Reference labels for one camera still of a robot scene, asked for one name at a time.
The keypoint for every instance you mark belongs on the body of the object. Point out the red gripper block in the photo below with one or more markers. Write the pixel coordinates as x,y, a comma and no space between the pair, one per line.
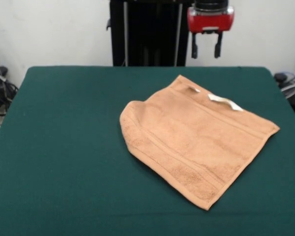
211,22

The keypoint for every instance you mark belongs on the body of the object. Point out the tan terry towel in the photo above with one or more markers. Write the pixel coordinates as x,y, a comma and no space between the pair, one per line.
191,142

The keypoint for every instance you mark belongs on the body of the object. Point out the small black adapter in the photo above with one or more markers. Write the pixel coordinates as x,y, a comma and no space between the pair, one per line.
1,70
280,77

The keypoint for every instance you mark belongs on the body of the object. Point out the dark green table cloth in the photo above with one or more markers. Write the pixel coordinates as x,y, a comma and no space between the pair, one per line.
51,147

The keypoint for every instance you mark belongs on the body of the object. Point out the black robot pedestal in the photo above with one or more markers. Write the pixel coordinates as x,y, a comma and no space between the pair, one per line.
152,37

